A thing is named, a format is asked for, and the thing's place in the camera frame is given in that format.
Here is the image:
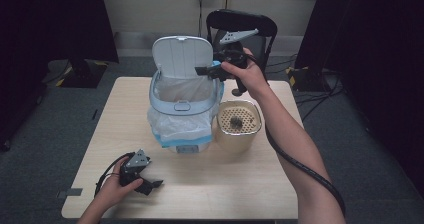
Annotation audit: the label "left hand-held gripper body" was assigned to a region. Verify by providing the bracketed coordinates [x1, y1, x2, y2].
[118, 148, 152, 187]

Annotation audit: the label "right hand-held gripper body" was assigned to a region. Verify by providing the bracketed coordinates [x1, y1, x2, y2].
[213, 28, 260, 96]

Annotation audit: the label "white grey lidded trash can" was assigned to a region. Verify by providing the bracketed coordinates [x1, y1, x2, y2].
[149, 35, 225, 155]

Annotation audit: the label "beige container with perforated strainer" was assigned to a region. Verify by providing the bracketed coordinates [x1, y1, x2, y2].
[213, 99, 263, 154]

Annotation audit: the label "person's right hand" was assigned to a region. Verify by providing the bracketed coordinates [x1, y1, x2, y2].
[220, 47, 272, 101]

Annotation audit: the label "person's left hand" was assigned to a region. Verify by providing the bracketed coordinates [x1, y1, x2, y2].
[94, 156, 145, 209]

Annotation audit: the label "black folding chair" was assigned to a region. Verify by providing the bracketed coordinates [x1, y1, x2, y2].
[205, 8, 279, 82]

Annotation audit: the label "dark tea residue clump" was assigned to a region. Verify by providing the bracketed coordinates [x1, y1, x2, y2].
[229, 115, 244, 131]

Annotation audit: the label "translucent white blue trash bag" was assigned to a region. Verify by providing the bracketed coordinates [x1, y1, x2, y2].
[147, 60, 225, 149]

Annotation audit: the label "grey tape strip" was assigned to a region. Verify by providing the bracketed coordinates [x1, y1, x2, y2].
[56, 187, 84, 200]

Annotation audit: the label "black stand base with striped tape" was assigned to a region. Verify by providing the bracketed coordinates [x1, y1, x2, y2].
[42, 58, 110, 89]
[285, 65, 335, 93]

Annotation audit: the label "dark curtain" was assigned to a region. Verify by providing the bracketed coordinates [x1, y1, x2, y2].
[294, 0, 424, 199]
[0, 0, 120, 152]

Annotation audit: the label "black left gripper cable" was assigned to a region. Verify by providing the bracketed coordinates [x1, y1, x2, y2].
[94, 151, 135, 198]

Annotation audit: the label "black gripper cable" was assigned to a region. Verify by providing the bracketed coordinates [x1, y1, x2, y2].
[216, 48, 347, 218]
[94, 151, 135, 198]

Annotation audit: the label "black power cable on wall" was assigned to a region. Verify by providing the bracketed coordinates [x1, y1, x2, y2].
[197, 0, 205, 38]

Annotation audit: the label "black floor cables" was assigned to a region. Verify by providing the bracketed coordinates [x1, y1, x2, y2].
[266, 53, 345, 122]

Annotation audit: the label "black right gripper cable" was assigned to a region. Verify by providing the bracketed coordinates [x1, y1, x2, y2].
[216, 48, 347, 218]

